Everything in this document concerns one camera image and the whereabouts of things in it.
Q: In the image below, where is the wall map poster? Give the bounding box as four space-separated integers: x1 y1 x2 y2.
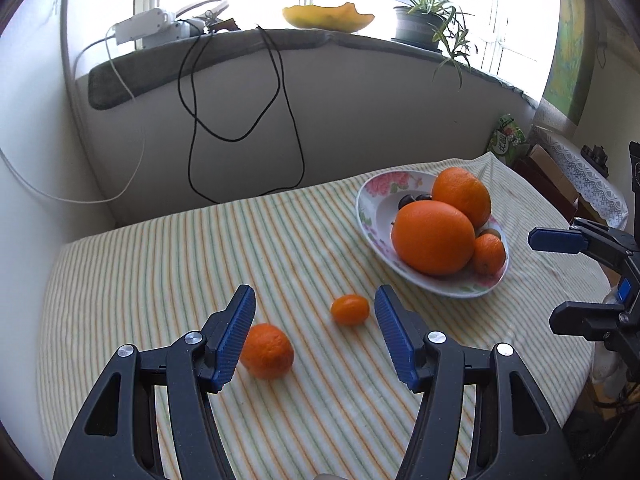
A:
542 0 598 126

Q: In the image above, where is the small kumquat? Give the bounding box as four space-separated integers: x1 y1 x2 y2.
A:
330 294 371 327

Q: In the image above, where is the ring light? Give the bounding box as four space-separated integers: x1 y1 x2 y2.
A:
175 0 231 23

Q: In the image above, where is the large orange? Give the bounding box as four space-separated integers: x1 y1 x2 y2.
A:
391 200 476 277

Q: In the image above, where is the small dark object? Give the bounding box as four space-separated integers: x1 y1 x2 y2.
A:
580 145 610 178

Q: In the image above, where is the yellow bowl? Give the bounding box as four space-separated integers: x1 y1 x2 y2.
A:
282 2 376 34

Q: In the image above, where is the potted spider plant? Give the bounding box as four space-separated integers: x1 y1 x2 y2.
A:
360 0 478 91

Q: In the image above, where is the tangerine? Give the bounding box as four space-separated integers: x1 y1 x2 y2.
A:
471 233 507 276
240 323 295 381

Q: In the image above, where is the striped tablecloth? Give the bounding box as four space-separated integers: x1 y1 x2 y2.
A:
37 152 608 480

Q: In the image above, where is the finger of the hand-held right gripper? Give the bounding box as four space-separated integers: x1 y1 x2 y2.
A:
528 217 640 281
548 280 640 345

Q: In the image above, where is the medium oval orange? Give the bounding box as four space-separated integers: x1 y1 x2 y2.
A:
431 167 492 231

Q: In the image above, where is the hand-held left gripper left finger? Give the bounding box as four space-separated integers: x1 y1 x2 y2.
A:
52 284 257 480

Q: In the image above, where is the cardboard box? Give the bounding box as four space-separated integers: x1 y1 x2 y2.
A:
515 144 581 216

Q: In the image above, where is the white power strip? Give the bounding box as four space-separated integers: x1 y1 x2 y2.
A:
112 7 201 51

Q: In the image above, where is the green printed bag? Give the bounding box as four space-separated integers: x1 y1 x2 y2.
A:
487 112 528 163

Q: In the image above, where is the black cable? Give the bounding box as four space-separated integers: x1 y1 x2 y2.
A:
178 24 306 205

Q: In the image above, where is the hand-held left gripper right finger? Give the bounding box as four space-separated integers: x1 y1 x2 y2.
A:
374 285 566 480

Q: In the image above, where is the white cable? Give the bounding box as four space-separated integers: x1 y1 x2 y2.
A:
0 30 147 205

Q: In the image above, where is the floral white plate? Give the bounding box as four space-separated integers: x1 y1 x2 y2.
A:
355 170 510 299

